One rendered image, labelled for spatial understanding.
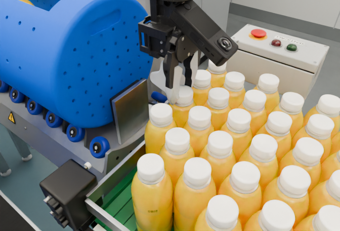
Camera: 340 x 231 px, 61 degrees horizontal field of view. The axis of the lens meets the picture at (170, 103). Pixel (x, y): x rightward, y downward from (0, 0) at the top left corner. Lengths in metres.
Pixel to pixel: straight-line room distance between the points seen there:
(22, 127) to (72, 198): 0.40
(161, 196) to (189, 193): 0.04
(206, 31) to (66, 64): 0.24
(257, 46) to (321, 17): 2.74
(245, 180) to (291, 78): 0.33
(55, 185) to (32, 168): 1.43
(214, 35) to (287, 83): 0.29
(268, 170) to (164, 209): 0.17
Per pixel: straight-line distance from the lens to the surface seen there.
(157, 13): 0.49
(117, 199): 0.61
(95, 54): 0.56
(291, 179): 0.44
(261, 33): 0.72
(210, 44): 0.44
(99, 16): 0.55
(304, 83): 0.68
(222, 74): 0.65
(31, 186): 1.88
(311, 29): 3.44
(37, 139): 0.81
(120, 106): 0.59
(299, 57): 0.67
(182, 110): 0.55
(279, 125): 0.51
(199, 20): 0.46
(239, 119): 0.50
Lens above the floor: 1.41
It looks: 40 degrees down
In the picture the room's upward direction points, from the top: straight up
